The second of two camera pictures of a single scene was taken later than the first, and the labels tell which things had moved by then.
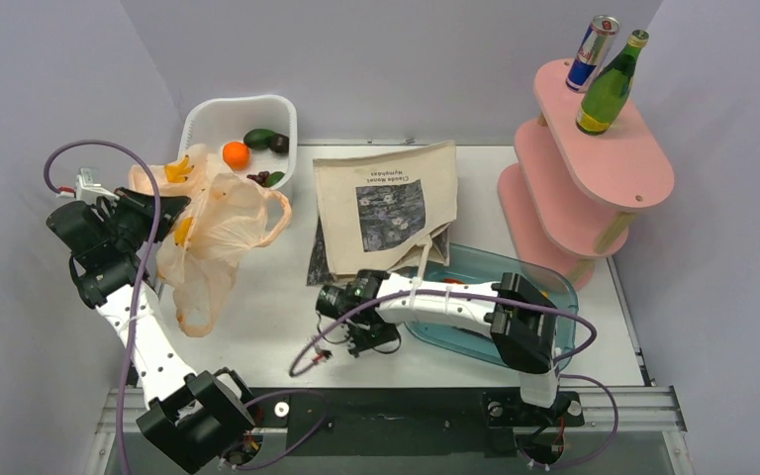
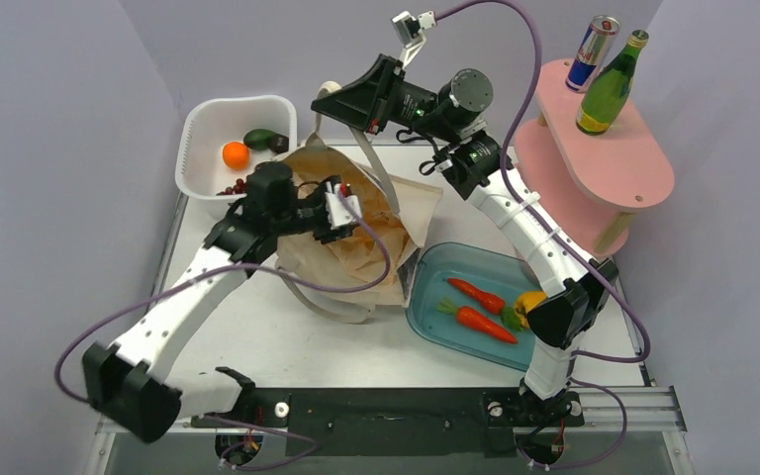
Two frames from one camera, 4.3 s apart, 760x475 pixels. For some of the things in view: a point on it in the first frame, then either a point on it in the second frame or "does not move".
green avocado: x=258 y=139 does not move
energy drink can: x=592 y=54 does not move
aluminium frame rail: x=640 y=409 does not move
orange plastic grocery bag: x=227 y=216 to x=379 y=240
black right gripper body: x=362 y=338 to x=391 y=98
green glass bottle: x=610 y=87 does not move
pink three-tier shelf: x=570 y=197 does not move
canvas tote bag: x=383 y=211 to x=331 y=293
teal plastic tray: x=481 y=264 does not move
